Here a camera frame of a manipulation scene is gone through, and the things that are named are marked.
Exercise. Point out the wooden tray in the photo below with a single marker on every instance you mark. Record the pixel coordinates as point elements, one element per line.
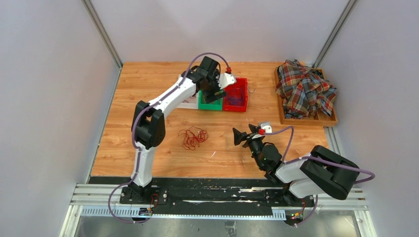
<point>318,119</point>

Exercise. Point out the green plastic bin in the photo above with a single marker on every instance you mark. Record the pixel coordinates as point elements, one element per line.
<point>213,106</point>

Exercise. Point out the aluminium frame rail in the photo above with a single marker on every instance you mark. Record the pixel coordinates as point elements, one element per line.
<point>95,210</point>

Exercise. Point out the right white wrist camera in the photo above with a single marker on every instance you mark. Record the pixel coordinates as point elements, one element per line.
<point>264,128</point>

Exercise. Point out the white plastic bin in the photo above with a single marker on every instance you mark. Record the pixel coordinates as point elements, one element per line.
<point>189,103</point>

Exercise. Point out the plaid cloth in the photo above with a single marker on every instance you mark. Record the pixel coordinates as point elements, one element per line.
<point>304,90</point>

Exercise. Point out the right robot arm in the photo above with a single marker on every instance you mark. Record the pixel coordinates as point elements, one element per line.
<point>322,171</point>

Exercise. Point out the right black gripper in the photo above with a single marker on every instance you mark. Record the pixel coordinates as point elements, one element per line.
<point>240,137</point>

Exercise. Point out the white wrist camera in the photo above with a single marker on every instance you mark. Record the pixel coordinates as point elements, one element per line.
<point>264,128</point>
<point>225,80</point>

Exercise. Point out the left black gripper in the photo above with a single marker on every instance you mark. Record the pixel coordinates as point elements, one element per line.
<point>210,97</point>

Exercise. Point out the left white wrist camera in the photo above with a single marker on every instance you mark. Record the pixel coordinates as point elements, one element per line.
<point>225,80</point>

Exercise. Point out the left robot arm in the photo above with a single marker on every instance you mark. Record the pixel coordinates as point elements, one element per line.
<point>148,127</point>

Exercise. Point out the red plastic bin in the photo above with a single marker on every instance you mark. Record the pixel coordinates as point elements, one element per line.
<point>236,99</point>

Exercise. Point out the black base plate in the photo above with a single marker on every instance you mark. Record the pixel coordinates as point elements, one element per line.
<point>215,197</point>

